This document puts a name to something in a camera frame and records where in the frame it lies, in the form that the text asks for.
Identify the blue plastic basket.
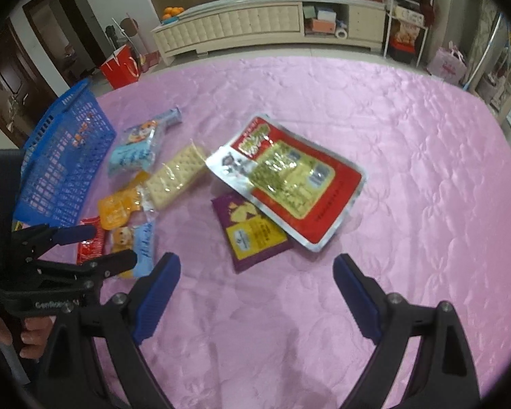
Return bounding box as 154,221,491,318
12,78,118,227

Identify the clear cracker packet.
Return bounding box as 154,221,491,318
144,142,209,211

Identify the large red snack packet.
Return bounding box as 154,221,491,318
205,113,366,252

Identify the purple snack packet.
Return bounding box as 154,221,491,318
212,192,294,274

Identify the white metal rack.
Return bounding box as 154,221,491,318
383,0,437,66

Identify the small red snack packet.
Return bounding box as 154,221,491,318
76,216,107,265

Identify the small light blue snack packet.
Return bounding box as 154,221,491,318
111,221,156,279

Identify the light blue cartoon snack packet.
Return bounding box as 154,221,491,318
107,121,160,178

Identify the pink gift bag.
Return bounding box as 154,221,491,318
428,43,468,86

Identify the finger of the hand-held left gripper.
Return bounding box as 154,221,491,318
11,224,97,261
35,250,138,291

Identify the blue tube snack packet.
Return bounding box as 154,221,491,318
151,106,184,131

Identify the cream low cabinet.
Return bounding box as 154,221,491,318
151,0,388,66

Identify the person's left hand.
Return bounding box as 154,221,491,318
0,309,54,363

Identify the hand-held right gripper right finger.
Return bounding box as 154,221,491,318
333,253,482,409

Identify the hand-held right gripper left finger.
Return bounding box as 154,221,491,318
36,252,182,409

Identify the orange snack packet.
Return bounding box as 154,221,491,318
98,171,151,228

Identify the pink quilted cover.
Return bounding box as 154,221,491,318
74,56,511,409

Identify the red paper bag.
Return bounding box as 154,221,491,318
100,45,142,90

